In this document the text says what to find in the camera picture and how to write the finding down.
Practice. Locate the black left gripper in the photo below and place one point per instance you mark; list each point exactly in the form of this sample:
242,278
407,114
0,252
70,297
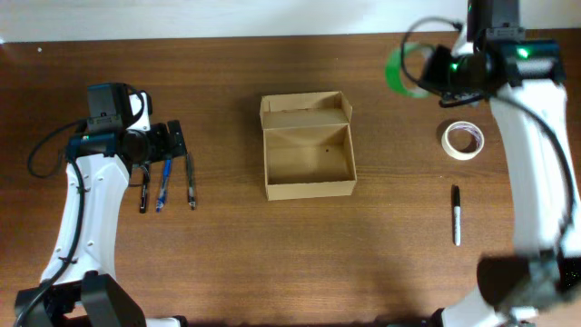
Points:
175,139

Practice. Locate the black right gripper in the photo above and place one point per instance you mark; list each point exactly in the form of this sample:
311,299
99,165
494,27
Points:
436,66

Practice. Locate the black pen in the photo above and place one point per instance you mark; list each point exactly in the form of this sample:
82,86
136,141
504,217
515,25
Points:
145,189

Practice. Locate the beige masking tape roll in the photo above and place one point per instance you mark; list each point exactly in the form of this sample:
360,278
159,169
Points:
462,140

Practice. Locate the green tape roll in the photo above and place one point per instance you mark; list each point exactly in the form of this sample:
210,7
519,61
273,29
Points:
394,72

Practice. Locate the black white marker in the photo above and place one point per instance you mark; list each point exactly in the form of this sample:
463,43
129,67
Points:
456,211

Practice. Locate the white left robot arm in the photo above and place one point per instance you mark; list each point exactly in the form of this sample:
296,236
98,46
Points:
78,287

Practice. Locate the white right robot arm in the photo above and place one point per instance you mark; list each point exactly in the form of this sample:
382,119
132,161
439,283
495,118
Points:
523,82

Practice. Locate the blue pen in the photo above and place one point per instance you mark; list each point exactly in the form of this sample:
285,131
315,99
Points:
162,198

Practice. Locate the grey clear pen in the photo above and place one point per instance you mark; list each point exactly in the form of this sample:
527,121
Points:
191,183

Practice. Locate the open cardboard box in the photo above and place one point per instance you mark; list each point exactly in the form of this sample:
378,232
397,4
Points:
307,145

